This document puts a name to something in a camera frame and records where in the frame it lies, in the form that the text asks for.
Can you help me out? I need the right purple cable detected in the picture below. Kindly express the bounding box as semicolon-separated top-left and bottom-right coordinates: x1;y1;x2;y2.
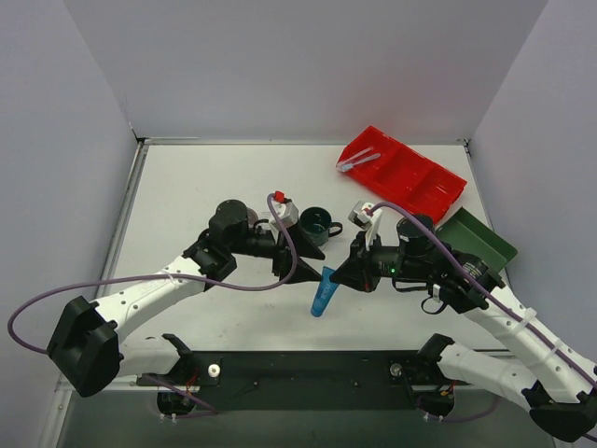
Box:
368;202;597;424

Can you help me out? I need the purple cable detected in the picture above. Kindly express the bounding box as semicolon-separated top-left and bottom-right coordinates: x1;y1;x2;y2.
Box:
7;194;299;416
368;202;597;424

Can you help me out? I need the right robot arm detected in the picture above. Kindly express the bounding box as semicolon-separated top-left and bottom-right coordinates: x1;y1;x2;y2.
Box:
330;208;596;442

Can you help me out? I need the dark green mug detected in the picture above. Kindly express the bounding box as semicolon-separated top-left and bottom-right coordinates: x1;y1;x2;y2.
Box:
299;206;343;247

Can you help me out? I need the red divided bin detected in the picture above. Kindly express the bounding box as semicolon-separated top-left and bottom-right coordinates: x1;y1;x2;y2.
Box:
336;126;467;224

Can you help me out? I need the purple cup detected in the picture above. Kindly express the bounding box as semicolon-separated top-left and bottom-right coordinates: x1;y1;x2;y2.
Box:
247;208;259;227

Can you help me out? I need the toothbrush in clear wrapper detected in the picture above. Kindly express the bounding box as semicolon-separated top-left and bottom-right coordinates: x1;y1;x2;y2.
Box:
336;147;382;173

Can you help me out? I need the green bin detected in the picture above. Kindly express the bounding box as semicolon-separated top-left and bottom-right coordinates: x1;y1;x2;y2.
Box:
437;207;518;273

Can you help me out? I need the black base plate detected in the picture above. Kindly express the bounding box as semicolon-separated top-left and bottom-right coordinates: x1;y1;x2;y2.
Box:
156;350;450;417

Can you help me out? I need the blue toothpaste tube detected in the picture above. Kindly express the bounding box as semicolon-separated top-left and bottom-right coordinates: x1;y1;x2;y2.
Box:
311;266;339;318

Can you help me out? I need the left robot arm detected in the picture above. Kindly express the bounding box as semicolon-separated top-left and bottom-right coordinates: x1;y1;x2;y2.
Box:
47;193;325;398

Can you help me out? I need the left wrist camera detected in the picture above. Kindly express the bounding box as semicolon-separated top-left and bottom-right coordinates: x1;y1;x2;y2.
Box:
269;190;299;231

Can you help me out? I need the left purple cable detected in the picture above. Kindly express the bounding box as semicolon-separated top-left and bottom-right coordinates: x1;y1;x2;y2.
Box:
7;194;299;416

